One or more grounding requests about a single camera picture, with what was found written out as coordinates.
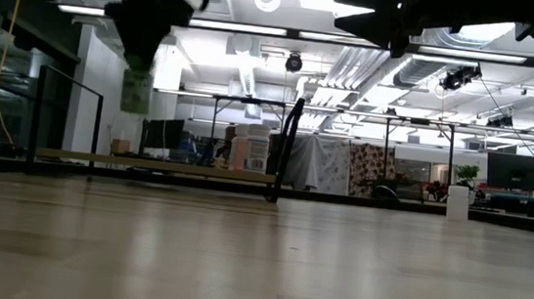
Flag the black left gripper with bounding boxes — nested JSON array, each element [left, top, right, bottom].
[[98, 0, 199, 75]]

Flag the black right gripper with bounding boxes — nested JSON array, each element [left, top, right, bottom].
[[328, 0, 523, 70]]

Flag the green-capped medicine bottle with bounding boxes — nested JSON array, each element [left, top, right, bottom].
[[119, 57, 156, 115]]

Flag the white-capped white medicine bottle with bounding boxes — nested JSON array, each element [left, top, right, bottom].
[[232, 123, 251, 140]]

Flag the small orange bottle white cap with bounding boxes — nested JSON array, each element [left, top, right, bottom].
[[228, 136, 250, 172]]

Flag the white bottle with barcode label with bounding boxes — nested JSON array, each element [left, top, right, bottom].
[[244, 122, 273, 174]]

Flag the small translucent white bottle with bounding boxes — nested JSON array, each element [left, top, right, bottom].
[[444, 184, 472, 223]]

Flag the long black light bar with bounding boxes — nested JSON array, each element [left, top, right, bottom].
[[56, 1, 534, 68]]

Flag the black computer monitor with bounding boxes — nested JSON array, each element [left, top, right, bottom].
[[483, 150, 534, 192], [139, 115, 187, 152]]

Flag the black spotlight cluster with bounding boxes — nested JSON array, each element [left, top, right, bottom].
[[438, 62, 484, 96], [484, 110, 516, 130]]

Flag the floral patterned cloth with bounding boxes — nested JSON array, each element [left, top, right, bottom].
[[344, 141, 399, 201]]

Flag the white draped cloth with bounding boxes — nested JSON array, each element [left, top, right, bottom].
[[283, 132, 355, 196]]

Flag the small potted green plant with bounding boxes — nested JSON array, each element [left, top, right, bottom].
[[452, 162, 482, 206]]

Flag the red flowers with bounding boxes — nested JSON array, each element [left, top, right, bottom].
[[422, 180, 451, 203]]

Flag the silver ventilation duct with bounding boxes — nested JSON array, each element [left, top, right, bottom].
[[390, 53, 454, 94]]

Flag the black round ceiling camera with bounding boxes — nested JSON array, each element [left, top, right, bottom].
[[284, 51, 306, 74]]

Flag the black metal table frame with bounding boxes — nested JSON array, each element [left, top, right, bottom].
[[378, 114, 459, 202], [204, 92, 289, 171]]

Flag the wooden shelf with black frame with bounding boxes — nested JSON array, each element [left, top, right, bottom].
[[24, 64, 307, 206]]

